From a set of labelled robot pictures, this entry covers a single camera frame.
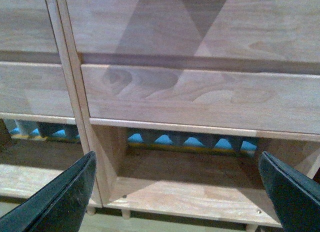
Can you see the upper left wooden drawer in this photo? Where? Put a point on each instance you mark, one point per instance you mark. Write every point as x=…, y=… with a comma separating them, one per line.
x=25, y=26

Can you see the lower left wooden drawer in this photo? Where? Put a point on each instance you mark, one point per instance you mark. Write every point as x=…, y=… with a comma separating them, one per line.
x=34, y=89

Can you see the wooden shelf cabinet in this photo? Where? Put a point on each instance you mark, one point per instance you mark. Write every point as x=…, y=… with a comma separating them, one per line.
x=189, y=170
x=36, y=148

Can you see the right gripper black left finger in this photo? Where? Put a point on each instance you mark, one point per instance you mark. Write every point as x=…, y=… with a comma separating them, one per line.
x=58, y=206

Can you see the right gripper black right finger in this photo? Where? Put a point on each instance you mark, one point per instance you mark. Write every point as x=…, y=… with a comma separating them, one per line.
x=295, y=197

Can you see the left wooden shelf cabinet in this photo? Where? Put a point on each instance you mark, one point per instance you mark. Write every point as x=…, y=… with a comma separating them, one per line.
x=36, y=148

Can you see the lower right wooden drawer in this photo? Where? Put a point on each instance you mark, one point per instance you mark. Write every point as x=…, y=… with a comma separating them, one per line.
x=256, y=101

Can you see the right wooden shelf cabinet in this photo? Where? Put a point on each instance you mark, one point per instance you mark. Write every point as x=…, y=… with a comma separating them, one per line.
x=189, y=170

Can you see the upper right wooden drawer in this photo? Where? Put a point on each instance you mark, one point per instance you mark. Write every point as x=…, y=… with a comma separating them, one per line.
x=282, y=30

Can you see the wooden drawer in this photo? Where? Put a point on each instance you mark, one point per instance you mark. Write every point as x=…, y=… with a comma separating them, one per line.
x=282, y=30
x=34, y=89
x=25, y=26
x=256, y=101

